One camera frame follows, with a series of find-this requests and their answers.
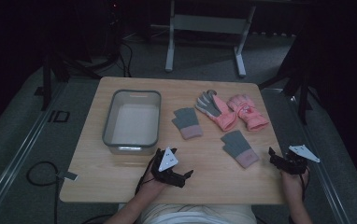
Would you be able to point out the person's left hand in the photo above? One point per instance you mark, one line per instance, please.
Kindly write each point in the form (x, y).
(150, 183)

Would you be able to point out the dark equipment with red light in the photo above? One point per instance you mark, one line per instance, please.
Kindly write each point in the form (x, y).
(114, 28)

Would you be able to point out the grey plastic storage bin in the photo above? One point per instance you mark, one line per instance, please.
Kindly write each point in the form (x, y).
(133, 121)

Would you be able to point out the black tripod stand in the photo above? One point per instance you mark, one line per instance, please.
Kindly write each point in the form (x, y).
(295, 77)
(55, 71)

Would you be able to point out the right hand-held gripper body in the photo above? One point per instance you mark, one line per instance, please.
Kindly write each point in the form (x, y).
(298, 158)

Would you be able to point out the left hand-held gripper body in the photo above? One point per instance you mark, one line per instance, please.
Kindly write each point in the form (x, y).
(167, 161)

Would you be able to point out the person's right hand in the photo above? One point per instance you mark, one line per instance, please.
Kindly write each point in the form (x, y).
(293, 183)

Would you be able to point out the metal floor rail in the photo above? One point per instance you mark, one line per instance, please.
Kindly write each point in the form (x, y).
(320, 174)
(17, 158)

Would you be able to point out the grey pink sock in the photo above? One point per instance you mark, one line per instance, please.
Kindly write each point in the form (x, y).
(239, 149)
(187, 123)

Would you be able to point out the pink ski glove grey palm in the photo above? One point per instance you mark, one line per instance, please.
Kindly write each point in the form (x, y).
(214, 109)

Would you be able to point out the person's white shirt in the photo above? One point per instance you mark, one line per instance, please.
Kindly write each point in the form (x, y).
(195, 214)

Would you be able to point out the white metal desk frame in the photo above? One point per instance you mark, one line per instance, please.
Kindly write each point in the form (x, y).
(209, 24)

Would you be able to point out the grey tape piece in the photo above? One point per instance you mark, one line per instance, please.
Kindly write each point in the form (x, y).
(67, 176)

